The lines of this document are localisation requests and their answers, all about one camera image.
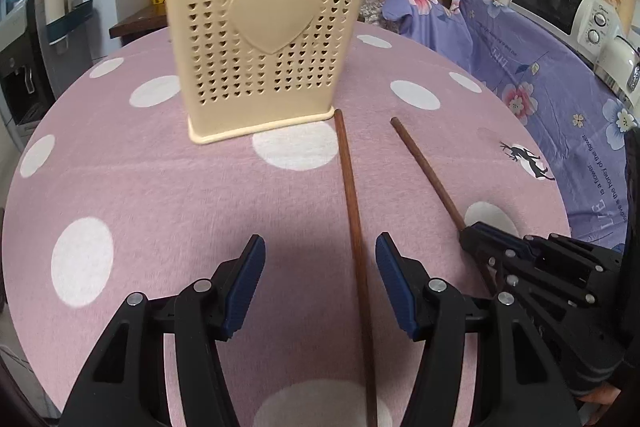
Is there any grey water dispenser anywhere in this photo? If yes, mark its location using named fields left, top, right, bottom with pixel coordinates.
left=0, top=0, right=57, bottom=135

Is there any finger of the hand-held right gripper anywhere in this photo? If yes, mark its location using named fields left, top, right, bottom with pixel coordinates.
left=464, top=248, right=598, bottom=312
left=460, top=221, right=622, bottom=282

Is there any cream perforated utensil holder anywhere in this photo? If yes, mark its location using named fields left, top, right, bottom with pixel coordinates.
left=157, top=0, right=382, bottom=145

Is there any white kettle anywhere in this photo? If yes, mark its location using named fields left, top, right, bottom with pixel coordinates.
left=597, top=34, right=640, bottom=94

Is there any blue and white wall holder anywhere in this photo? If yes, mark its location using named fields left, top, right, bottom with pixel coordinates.
left=44, top=0, right=94, bottom=54

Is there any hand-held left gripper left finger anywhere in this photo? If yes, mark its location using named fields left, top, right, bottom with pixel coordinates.
left=59, top=234, right=267, bottom=427

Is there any purple floral cloth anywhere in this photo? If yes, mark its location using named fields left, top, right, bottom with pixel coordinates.
left=382, top=0, right=640, bottom=253

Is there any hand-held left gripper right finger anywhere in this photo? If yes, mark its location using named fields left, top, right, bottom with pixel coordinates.
left=376, top=232, right=583, bottom=427

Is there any person's right forearm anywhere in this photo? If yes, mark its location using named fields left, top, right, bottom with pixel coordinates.
left=565, top=352, right=640, bottom=427

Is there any white microwave oven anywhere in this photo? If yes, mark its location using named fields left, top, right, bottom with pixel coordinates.
left=510, top=0, right=623, bottom=60

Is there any brown wooden chopstick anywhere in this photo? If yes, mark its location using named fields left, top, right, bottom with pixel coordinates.
left=334, top=108, right=378, bottom=427
left=390, top=117, right=497, bottom=295

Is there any dark wooden side table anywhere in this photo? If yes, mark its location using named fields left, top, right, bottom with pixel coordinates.
left=109, top=2, right=171, bottom=45

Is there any pink polka dot tablecloth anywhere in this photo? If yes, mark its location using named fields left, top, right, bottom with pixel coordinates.
left=0, top=21, right=573, bottom=427

